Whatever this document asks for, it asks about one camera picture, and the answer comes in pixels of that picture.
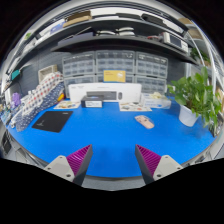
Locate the green plant in white pot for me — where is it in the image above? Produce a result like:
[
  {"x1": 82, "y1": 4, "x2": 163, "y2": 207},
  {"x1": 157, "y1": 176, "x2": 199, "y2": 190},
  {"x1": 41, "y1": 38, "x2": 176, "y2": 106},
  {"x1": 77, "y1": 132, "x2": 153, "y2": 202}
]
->
[{"x1": 166, "y1": 66, "x2": 223, "y2": 133}]

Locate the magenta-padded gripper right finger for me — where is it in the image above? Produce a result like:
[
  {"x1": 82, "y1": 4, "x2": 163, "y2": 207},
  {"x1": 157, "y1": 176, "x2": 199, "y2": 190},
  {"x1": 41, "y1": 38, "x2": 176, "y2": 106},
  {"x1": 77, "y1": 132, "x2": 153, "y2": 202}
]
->
[{"x1": 134, "y1": 144, "x2": 184, "y2": 185}]

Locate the long white keyboard box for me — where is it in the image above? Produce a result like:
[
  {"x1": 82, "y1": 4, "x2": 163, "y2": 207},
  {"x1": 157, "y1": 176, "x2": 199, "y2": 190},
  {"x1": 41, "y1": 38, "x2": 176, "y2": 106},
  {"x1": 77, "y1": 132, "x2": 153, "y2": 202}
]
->
[{"x1": 68, "y1": 82, "x2": 143, "y2": 103}]

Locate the small purple object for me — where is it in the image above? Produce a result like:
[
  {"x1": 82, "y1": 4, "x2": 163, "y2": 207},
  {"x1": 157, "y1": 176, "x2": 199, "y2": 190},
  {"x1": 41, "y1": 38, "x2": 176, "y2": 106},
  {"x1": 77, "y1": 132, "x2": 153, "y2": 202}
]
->
[{"x1": 11, "y1": 92, "x2": 22, "y2": 108}]

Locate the white and blue glove box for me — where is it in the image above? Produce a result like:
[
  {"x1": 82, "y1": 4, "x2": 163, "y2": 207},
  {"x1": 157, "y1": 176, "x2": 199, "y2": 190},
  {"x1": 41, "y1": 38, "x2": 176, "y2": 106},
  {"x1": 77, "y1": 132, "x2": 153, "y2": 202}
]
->
[{"x1": 141, "y1": 92, "x2": 172, "y2": 109}]

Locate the yellow card in blue frame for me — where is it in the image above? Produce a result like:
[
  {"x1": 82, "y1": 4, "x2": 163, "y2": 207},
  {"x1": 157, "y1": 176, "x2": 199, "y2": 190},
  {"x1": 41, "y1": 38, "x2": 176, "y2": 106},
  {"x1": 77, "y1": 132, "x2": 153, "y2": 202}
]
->
[{"x1": 103, "y1": 69, "x2": 127, "y2": 83}]

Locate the small black product box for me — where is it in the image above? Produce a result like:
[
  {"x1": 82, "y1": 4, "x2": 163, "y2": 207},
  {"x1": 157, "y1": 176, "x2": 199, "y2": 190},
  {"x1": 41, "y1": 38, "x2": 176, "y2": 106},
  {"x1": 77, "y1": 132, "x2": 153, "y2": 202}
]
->
[{"x1": 80, "y1": 95, "x2": 104, "y2": 109}]

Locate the white metal storage rack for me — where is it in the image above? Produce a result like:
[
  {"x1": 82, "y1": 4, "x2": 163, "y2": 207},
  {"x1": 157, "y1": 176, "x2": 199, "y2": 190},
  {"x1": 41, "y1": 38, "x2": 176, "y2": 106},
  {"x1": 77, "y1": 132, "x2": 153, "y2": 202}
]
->
[{"x1": 186, "y1": 16, "x2": 224, "y2": 101}]

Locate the white plastic basket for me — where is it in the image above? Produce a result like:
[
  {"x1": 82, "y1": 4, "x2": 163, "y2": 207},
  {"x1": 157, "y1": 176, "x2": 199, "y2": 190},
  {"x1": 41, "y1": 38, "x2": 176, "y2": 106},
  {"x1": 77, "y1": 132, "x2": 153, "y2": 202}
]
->
[{"x1": 37, "y1": 64, "x2": 59, "y2": 83}]

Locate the pink translucent computer mouse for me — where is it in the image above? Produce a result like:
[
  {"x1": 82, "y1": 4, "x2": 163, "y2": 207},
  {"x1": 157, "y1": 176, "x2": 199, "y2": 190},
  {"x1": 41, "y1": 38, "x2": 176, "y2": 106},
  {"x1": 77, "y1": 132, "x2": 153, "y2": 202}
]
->
[{"x1": 134, "y1": 114, "x2": 155, "y2": 130}]

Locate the teal box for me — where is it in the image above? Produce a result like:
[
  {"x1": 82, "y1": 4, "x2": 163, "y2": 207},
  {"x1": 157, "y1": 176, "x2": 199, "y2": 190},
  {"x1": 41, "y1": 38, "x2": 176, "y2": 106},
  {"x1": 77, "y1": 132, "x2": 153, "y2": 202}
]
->
[{"x1": 10, "y1": 68, "x2": 22, "y2": 82}]

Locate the dark wall shelf unit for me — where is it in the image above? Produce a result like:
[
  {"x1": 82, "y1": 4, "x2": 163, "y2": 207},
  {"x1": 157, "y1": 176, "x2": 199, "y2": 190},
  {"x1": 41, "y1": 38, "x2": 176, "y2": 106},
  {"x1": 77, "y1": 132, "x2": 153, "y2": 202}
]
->
[{"x1": 6, "y1": 8, "x2": 208, "y2": 68}]

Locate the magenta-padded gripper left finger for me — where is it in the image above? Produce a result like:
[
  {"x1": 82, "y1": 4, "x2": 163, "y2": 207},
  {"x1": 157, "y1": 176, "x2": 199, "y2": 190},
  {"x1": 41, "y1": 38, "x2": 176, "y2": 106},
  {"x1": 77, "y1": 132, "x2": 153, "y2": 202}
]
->
[{"x1": 44, "y1": 144, "x2": 94, "y2": 187}]

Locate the black mouse pad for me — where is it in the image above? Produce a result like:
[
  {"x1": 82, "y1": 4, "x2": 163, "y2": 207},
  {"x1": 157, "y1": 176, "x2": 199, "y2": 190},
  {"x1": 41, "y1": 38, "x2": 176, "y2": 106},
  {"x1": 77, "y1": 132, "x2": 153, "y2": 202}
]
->
[{"x1": 31, "y1": 110, "x2": 74, "y2": 133}]

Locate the red and blue checkered cloth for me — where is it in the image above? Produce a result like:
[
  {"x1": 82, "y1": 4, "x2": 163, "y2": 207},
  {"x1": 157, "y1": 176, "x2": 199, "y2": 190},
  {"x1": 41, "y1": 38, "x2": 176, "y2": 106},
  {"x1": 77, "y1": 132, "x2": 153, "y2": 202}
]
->
[{"x1": 21, "y1": 71, "x2": 64, "y2": 116}]

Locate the navy polka dot cloth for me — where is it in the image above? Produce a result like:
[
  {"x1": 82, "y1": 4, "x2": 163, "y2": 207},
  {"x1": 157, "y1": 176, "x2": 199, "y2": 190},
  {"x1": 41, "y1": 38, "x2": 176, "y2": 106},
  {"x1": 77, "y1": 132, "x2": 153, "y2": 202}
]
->
[{"x1": 14, "y1": 83, "x2": 66, "y2": 132}]

